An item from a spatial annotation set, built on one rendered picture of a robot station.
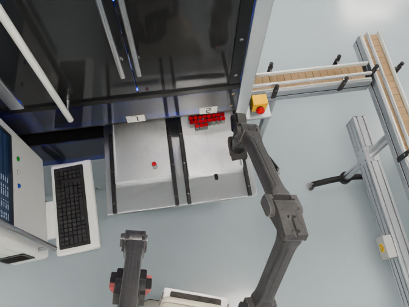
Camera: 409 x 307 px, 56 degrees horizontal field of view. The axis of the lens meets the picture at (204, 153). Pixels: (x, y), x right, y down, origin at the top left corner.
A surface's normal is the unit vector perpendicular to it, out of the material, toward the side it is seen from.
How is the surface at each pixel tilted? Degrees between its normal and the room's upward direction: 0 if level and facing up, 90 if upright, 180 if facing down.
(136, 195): 0
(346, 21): 0
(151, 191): 0
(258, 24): 90
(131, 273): 41
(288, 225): 21
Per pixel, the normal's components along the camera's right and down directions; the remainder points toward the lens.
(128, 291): 0.16, -0.88
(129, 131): 0.01, -0.39
